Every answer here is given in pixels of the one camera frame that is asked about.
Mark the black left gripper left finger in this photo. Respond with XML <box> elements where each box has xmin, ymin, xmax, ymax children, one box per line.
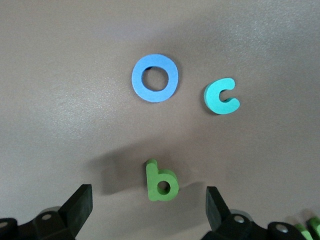
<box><xmin>0</xmin><ymin>184</ymin><xmax>94</xmax><ymax>240</ymax></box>

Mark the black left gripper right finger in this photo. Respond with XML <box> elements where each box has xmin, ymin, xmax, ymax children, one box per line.
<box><xmin>203</xmin><ymin>186</ymin><xmax>310</xmax><ymax>240</ymax></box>

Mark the green small letter b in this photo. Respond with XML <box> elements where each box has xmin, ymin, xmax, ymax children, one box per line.
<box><xmin>145</xmin><ymin>158</ymin><xmax>180</xmax><ymax>202</ymax></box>

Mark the green letter u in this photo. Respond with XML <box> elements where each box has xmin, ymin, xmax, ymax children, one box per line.
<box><xmin>294</xmin><ymin>216</ymin><xmax>320</xmax><ymax>240</ymax></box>

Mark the teal letter c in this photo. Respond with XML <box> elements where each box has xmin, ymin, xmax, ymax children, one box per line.
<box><xmin>203</xmin><ymin>77</ymin><xmax>241</xmax><ymax>116</ymax></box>

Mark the brown paper table cover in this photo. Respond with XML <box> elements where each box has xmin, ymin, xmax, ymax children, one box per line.
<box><xmin>0</xmin><ymin>0</ymin><xmax>320</xmax><ymax>240</ymax></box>

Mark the blue letter O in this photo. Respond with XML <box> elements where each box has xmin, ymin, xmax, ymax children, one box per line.
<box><xmin>131</xmin><ymin>53</ymin><xmax>180</xmax><ymax>103</ymax></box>

